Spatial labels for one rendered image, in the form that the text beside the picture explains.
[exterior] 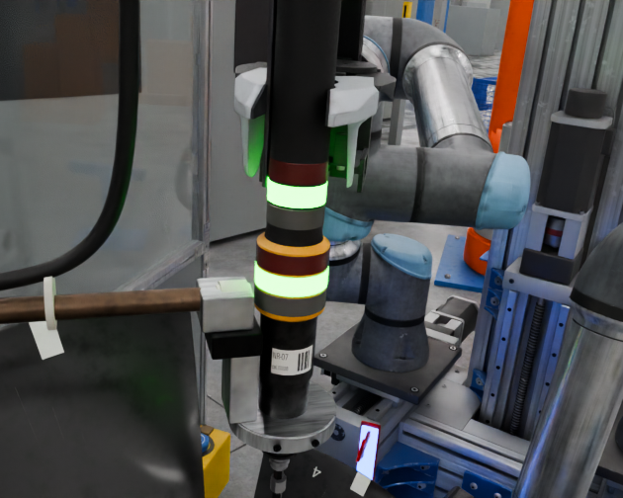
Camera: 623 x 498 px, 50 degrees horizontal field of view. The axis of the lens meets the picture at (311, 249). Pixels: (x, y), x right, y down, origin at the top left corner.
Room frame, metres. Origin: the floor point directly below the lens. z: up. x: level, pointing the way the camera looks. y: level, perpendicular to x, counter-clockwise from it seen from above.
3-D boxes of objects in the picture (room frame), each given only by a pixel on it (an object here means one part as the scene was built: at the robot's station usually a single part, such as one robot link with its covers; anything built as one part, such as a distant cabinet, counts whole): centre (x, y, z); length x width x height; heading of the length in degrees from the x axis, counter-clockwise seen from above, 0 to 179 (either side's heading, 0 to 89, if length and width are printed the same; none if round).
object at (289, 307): (0.37, 0.01, 1.52); 0.04 x 0.04 x 0.01
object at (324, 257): (0.37, 0.01, 1.54); 0.04 x 0.04 x 0.01
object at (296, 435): (0.36, 0.02, 1.47); 0.09 x 0.07 x 0.10; 108
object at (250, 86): (0.39, 0.04, 1.61); 0.09 x 0.03 x 0.06; 164
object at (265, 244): (0.37, 0.01, 1.53); 0.04 x 0.04 x 0.05
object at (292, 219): (0.37, 0.01, 1.57); 0.03 x 0.03 x 0.01
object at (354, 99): (0.38, -0.02, 1.61); 0.09 x 0.03 x 0.06; 2
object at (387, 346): (1.16, -0.17, 1.09); 0.15 x 0.15 x 0.10
